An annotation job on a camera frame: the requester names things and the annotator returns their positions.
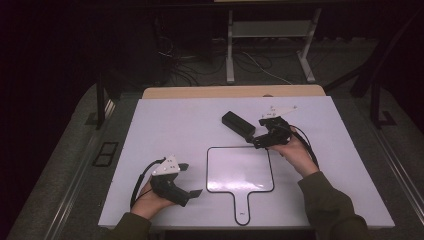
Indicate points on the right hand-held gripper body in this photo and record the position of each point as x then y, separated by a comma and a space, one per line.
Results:
275, 131

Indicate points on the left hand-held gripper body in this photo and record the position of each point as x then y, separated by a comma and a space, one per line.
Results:
168, 188

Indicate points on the black whiteboard eraser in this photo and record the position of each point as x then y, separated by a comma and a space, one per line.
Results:
236, 121

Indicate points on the person's left hand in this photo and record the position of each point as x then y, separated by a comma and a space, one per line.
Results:
148, 203

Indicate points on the person's right hand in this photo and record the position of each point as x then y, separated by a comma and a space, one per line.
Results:
296, 155

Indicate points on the white metal stand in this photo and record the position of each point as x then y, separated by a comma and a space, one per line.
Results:
270, 29

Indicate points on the black metal stand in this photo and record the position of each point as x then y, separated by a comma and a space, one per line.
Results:
376, 106
100, 106

